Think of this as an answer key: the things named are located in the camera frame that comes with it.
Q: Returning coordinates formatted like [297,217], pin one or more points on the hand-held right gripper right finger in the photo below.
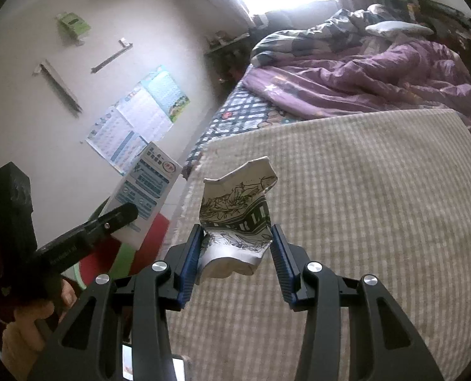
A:
[281,262]

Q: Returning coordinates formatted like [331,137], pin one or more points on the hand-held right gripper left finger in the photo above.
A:
[192,262]

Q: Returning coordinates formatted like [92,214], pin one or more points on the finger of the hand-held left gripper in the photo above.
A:
[100,222]

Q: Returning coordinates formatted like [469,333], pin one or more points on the green and red basin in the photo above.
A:
[156,230]

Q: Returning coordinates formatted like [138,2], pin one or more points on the white milk carton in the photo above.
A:
[152,182]

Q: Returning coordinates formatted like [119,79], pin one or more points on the torn printed paper cup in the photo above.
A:
[235,206]

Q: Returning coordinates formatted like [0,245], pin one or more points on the person's left hand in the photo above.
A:
[25,333]

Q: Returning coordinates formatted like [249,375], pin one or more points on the blue checked bed sheet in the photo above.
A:
[239,111]

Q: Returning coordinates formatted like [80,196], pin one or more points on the purple duvet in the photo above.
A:
[358,75]

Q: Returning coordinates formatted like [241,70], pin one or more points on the small cluttered desk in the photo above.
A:
[227,41]

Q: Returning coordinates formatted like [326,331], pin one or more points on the blue plaid duvet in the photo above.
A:
[299,39]

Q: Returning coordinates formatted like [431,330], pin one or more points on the white pillow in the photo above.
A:
[398,27]

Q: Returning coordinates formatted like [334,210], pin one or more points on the dark wooden headboard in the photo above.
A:
[449,20]

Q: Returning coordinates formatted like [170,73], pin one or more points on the blue wall poster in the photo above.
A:
[112,135]

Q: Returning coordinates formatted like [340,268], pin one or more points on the white wall poster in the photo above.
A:
[144,111]

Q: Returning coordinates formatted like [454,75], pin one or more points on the folded metal wall bracket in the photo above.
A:
[61,85]

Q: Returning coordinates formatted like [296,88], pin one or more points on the green-edged wall poster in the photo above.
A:
[168,91]

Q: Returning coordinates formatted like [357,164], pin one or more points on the metal wall rail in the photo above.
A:
[108,59]

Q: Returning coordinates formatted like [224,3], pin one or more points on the green wall box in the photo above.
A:
[73,24]

